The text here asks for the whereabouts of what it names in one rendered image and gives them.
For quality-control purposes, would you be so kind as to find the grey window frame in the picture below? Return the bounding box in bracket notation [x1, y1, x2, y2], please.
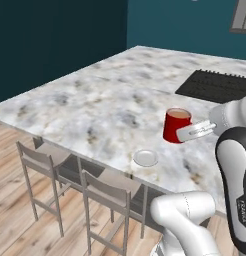
[229, 0, 246, 34]

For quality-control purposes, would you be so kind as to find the white saucer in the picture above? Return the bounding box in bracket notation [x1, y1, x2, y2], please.
[133, 149, 159, 168]

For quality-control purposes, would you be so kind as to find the black hob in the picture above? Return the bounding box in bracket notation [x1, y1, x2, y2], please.
[174, 69, 246, 105]

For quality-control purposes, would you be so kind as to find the grey bar stool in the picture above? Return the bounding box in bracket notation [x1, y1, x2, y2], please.
[15, 136, 83, 238]
[80, 168, 149, 256]

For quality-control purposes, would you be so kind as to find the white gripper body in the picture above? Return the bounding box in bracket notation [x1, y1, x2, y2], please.
[175, 120, 217, 143]

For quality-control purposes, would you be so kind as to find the red cup of tea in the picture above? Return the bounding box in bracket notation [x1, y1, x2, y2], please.
[162, 107, 193, 144]

